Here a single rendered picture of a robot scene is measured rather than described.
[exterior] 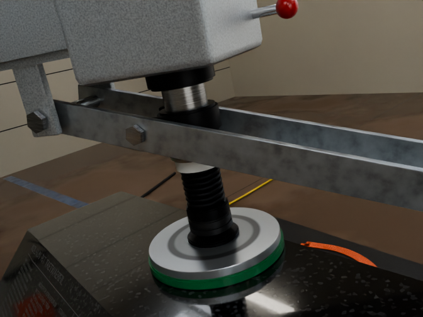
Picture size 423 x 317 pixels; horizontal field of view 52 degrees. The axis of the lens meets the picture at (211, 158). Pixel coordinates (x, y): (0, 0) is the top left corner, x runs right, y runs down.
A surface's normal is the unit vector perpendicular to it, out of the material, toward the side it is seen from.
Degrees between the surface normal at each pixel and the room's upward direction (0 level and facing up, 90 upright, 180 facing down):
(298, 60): 90
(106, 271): 0
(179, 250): 0
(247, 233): 0
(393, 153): 90
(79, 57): 90
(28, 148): 90
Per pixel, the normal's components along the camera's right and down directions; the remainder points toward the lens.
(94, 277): -0.18, -0.94
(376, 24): -0.72, 0.33
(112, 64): -0.37, 0.33
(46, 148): 0.66, 0.09
